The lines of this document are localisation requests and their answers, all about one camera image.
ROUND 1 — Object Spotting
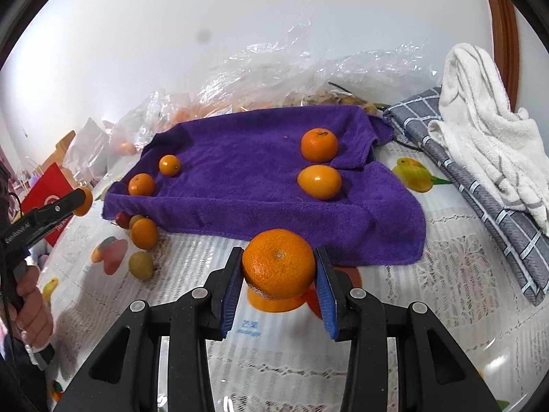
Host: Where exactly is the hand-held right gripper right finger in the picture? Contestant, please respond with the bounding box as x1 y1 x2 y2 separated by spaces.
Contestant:
315 247 500 412

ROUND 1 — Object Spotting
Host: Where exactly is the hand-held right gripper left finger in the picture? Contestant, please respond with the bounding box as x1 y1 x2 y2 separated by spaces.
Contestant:
54 247 245 412

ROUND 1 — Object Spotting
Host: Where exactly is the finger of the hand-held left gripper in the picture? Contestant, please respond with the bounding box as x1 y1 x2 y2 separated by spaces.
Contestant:
26 188 86 228

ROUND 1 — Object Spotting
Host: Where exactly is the large rough-skinned orange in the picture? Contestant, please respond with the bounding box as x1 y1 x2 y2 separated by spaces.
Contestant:
241 229 317 301

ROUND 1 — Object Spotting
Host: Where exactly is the small mandarin orange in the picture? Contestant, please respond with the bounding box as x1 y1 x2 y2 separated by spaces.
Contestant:
159 154 182 177
128 173 155 197

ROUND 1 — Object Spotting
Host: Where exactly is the oval smooth orange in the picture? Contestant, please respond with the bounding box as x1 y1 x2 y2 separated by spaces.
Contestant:
297 165 342 200

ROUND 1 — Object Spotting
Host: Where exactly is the large orange with green stem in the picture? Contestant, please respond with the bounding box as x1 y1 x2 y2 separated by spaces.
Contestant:
300 128 339 163

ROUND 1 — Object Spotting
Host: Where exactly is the person's left hand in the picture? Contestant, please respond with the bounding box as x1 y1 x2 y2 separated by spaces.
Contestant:
12 264 54 348

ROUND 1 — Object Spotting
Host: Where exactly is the red paper bag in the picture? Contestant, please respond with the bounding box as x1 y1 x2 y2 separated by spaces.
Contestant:
21 162 75 247

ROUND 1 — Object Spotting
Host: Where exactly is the white plastic bag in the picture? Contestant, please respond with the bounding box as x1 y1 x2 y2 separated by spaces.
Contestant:
66 117 114 181

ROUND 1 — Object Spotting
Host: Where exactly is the fruit print lace tablecloth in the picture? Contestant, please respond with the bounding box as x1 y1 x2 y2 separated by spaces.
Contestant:
40 137 549 412

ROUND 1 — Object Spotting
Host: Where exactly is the purple towel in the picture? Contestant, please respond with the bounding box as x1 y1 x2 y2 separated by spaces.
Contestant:
102 105 426 267

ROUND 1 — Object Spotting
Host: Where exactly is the clear plastic bag of oranges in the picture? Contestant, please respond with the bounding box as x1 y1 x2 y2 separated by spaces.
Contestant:
172 43 327 125
109 90 181 157

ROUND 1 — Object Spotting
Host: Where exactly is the grey checked cloth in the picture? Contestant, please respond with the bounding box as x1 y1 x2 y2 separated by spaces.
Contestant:
383 87 549 307

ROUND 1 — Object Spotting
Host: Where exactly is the clear plastic bag of longans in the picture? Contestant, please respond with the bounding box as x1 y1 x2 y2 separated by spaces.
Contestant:
283 43 442 114

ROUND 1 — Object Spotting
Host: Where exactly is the white striped towel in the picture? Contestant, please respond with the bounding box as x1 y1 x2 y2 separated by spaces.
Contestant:
428 43 549 237

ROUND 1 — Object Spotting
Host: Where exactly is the wooden furniture frame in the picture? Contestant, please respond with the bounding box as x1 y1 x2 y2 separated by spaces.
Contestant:
38 131 77 172

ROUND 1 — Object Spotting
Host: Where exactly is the brown wooden door frame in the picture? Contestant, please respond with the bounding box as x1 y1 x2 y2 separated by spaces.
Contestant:
480 0 521 112

